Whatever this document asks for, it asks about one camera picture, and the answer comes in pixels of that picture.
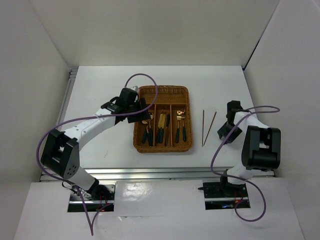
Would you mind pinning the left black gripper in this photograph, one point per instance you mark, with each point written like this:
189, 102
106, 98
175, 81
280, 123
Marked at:
142, 116

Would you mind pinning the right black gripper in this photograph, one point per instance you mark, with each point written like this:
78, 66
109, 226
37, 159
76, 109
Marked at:
222, 131

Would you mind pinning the brown chopstick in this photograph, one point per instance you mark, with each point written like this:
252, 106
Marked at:
210, 127
202, 128

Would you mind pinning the large gold spoon green handle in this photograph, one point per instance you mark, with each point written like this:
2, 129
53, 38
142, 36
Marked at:
150, 131

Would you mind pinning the gold knife green handle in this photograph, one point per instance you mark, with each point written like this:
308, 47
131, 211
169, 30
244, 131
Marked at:
159, 128
162, 128

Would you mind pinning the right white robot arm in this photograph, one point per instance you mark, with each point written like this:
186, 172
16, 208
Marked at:
261, 150

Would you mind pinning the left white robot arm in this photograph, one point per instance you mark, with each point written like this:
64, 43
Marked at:
61, 152

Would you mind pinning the wicker cutlery tray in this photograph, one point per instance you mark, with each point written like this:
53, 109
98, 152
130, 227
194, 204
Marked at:
170, 128

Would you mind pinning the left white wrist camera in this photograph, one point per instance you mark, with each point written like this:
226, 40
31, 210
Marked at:
135, 88

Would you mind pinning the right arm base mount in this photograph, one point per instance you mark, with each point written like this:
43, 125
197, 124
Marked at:
223, 195

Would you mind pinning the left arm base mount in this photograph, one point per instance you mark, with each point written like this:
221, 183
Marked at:
101, 200

